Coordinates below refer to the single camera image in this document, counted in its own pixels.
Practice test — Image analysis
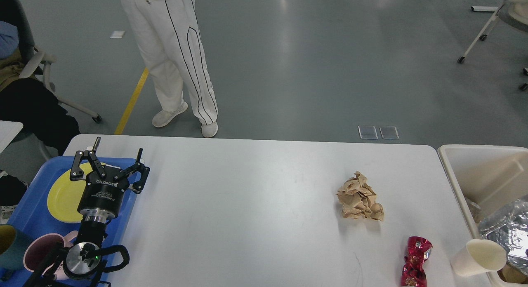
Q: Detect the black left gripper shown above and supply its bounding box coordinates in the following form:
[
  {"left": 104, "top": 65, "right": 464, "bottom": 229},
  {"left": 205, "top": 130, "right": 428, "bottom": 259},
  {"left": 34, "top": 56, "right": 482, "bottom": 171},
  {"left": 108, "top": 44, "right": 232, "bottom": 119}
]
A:
[{"left": 70, "top": 136, "right": 151, "bottom": 223}]

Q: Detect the yellow plastic plate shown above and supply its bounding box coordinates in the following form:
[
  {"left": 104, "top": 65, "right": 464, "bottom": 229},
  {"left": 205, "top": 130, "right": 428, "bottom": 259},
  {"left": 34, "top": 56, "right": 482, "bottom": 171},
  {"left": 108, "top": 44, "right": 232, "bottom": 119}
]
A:
[{"left": 47, "top": 170, "right": 86, "bottom": 223}]

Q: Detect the pink HOME mug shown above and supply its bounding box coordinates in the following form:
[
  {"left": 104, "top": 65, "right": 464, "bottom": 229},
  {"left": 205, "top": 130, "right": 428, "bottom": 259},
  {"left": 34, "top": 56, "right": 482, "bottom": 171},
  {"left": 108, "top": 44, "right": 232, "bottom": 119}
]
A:
[{"left": 23, "top": 231, "right": 79, "bottom": 281}]

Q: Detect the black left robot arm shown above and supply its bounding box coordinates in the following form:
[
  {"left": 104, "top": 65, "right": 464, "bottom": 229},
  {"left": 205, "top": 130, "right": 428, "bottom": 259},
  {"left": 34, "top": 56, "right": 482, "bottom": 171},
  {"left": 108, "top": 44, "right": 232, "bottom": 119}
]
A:
[{"left": 24, "top": 137, "right": 150, "bottom": 287}]

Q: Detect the white side table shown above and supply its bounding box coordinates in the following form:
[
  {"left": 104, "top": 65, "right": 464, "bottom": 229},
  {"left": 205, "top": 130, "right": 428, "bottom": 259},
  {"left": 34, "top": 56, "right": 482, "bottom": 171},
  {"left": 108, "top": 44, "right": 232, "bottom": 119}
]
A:
[{"left": 0, "top": 120, "right": 23, "bottom": 153}]

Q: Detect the person in black trousers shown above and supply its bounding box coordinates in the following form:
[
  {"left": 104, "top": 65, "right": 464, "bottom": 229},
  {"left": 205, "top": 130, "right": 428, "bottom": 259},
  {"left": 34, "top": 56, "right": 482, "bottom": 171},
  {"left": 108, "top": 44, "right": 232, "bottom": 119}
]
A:
[{"left": 0, "top": 21, "right": 81, "bottom": 221}]

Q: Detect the teal cup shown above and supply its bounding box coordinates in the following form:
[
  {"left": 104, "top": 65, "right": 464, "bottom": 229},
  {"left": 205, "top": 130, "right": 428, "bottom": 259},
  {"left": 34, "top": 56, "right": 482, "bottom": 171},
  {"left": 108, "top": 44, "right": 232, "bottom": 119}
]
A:
[{"left": 0, "top": 224, "right": 34, "bottom": 271}]

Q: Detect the person in white tracksuit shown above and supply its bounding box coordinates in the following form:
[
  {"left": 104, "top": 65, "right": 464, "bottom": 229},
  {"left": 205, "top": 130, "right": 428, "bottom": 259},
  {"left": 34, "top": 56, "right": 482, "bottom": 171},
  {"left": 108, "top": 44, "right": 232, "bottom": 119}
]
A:
[{"left": 120, "top": 0, "right": 218, "bottom": 137}]

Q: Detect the crumpled brown paper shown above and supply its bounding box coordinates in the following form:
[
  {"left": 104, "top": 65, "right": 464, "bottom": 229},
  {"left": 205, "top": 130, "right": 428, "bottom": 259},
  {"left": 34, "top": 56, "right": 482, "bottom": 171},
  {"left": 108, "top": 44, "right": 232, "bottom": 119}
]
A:
[{"left": 336, "top": 171, "right": 384, "bottom": 221}]

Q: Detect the left floor plate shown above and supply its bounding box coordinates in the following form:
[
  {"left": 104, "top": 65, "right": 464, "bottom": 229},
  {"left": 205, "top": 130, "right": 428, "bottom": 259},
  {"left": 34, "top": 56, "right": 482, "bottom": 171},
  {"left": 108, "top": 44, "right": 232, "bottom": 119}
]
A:
[{"left": 358, "top": 125, "right": 378, "bottom": 140}]

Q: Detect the floor plate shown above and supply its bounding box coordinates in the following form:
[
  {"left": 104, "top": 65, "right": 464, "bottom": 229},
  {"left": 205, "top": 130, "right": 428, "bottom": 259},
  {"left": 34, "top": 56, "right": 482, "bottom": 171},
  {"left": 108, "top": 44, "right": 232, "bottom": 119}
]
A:
[
  {"left": 358, "top": 125, "right": 378, "bottom": 140},
  {"left": 379, "top": 126, "right": 400, "bottom": 140}
]

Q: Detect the right floor plate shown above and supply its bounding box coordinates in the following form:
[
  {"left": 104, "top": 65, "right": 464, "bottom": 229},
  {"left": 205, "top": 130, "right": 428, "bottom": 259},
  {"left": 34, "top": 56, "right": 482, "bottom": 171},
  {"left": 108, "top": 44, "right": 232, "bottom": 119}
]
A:
[{"left": 379, "top": 126, "right": 400, "bottom": 140}]

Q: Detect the crushed red can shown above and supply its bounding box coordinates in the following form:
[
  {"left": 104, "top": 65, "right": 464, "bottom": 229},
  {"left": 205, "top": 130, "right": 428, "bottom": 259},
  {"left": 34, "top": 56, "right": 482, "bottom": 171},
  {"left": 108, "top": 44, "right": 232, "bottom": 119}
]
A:
[{"left": 400, "top": 236, "right": 433, "bottom": 287}]

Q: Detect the beige plastic bin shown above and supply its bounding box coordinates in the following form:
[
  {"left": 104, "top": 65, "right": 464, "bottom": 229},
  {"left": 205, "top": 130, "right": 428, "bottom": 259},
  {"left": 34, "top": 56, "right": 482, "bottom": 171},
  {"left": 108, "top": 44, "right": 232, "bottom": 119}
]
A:
[{"left": 438, "top": 145, "right": 528, "bottom": 287}]

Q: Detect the brown paper in bin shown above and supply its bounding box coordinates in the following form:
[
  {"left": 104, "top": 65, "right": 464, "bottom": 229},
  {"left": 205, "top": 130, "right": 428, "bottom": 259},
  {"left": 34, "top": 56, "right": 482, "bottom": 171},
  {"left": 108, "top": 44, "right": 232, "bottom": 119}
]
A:
[{"left": 497, "top": 264, "right": 528, "bottom": 285}]

